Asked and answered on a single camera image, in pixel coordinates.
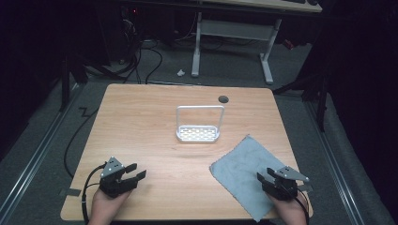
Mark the black cable on floor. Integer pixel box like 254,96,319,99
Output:
63,107,100,180

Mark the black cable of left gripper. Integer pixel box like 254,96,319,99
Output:
81,162,108,225

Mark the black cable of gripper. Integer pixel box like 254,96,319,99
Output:
294,187,311,218
81,162,108,225

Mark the white-legged desk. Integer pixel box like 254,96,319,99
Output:
191,0,324,85

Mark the grey tape strip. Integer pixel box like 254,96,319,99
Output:
59,187,83,198

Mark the white rack with handle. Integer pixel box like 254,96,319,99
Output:
176,105,226,143

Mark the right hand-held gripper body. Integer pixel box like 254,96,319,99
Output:
262,165,311,202

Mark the grey cloth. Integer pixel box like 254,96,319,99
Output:
208,134,310,223

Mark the bundle of black cables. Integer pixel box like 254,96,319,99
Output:
120,17,164,85

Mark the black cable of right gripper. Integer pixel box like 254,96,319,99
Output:
294,187,311,218

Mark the person's right hand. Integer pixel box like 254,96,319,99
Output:
266,190,310,225

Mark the metal floor rail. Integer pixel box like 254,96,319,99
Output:
304,100,366,225
0,83,83,221

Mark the person's left hand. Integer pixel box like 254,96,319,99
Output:
88,187,132,225

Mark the black stand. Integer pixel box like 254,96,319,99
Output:
58,51,89,113
271,73,330,133

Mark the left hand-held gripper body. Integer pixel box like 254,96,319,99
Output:
99,156,139,199

